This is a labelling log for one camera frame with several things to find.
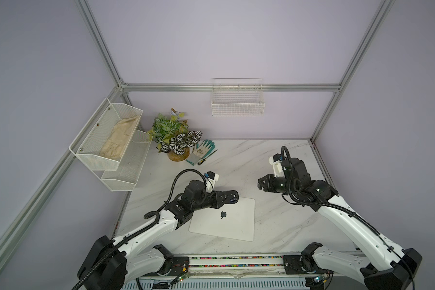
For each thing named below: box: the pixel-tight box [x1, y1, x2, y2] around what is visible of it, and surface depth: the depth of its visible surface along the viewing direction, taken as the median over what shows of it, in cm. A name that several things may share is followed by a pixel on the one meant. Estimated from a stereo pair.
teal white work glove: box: [185, 138, 216, 166], surface depth 116 cm
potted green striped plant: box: [146, 107, 203, 162], surface depth 92 cm
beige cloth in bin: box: [99, 115, 140, 160], surface depth 81 cm
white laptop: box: [188, 196, 256, 242], surface depth 87 cm
